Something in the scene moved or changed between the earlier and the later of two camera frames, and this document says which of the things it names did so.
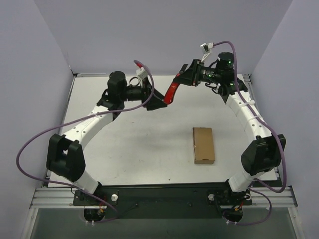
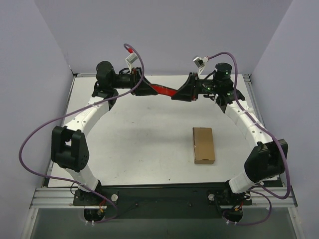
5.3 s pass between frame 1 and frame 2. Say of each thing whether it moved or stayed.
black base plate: stayed
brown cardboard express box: stayed
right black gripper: moved
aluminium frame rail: stayed
